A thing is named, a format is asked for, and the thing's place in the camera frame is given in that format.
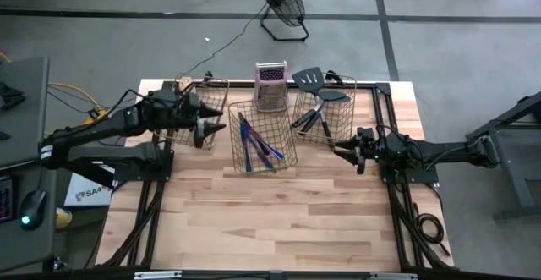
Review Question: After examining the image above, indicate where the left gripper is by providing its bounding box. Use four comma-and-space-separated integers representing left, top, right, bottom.
168, 89, 227, 149

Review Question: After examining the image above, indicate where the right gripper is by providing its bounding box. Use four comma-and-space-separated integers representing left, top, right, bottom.
333, 138, 384, 175

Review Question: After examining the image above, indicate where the black table knife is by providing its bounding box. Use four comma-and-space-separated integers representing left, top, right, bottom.
238, 112, 272, 157

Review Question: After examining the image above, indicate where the black handle foreground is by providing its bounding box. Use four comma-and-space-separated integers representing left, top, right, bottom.
291, 88, 352, 129

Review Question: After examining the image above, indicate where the copper wire basket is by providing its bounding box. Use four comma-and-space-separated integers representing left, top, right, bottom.
161, 71, 230, 151
290, 72, 358, 145
227, 96, 299, 176

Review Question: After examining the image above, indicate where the black slotted spatula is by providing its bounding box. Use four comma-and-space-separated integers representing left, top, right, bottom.
291, 66, 337, 150

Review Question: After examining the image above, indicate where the yellow power plug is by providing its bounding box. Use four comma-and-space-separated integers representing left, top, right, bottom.
84, 107, 105, 125

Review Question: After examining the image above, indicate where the white cardboard box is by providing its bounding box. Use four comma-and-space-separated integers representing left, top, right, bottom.
63, 163, 116, 208

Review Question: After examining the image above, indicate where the black metal stand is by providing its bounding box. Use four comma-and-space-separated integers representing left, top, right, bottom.
464, 90, 541, 222

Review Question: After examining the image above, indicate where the yellow round object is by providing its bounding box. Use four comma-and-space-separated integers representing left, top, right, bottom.
54, 206, 74, 230

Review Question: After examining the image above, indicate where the grey flat panel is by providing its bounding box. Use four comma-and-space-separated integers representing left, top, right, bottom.
0, 56, 51, 172

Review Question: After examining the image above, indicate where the black computer mouse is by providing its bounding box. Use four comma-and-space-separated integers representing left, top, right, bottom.
18, 188, 48, 232

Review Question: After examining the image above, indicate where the grey desk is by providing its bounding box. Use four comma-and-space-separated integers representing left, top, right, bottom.
0, 156, 60, 272

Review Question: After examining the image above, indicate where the keyboard with coloured keys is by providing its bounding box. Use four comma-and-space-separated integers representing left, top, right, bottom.
0, 174, 14, 224

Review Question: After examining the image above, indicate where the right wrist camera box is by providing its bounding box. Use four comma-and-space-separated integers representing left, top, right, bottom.
357, 126, 376, 142

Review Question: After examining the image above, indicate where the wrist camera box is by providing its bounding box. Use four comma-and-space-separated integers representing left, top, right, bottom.
357, 126, 376, 142
148, 87, 178, 104

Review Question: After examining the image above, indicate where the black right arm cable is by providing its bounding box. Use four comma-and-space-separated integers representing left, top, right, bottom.
374, 124, 426, 156

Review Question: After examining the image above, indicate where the black table frame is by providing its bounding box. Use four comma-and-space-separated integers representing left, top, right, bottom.
96, 79, 456, 272

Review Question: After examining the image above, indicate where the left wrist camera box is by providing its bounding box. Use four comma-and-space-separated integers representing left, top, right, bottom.
148, 87, 178, 104

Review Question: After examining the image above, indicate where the pink-handled box grater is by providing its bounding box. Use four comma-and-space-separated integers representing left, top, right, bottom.
252, 60, 290, 113

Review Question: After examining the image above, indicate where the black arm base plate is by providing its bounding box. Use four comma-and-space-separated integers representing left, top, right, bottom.
112, 149, 175, 184
377, 161, 440, 184

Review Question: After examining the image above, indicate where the black fan power cable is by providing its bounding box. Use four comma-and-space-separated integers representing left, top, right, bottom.
188, 3, 271, 74

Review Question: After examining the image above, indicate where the coiled black cable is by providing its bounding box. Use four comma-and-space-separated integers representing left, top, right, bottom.
413, 202, 452, 259

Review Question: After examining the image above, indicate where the silver frame bracket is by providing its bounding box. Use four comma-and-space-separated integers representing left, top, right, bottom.
369, 272, 418, 280
133, 271, 183, 280

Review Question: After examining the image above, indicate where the yellow extension cable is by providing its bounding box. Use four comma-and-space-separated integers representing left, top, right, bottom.
0, 50, 109, 138

